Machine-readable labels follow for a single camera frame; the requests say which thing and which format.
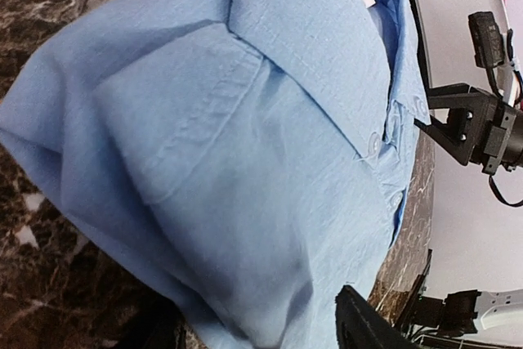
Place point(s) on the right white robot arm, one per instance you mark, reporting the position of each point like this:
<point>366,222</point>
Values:
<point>469,312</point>

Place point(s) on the light blue shirt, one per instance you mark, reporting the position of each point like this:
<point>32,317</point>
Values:
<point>244,158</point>

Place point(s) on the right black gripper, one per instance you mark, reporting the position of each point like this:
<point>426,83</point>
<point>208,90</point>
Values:
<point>479,127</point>

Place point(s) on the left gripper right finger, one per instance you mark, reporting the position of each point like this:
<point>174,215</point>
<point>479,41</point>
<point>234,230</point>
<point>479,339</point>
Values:
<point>359,326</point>

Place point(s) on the white plastic laundry bin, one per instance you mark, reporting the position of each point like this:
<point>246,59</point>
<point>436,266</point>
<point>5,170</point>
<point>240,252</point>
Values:
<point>448,41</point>

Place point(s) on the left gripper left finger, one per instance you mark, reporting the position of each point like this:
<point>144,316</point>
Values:
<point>169,332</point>

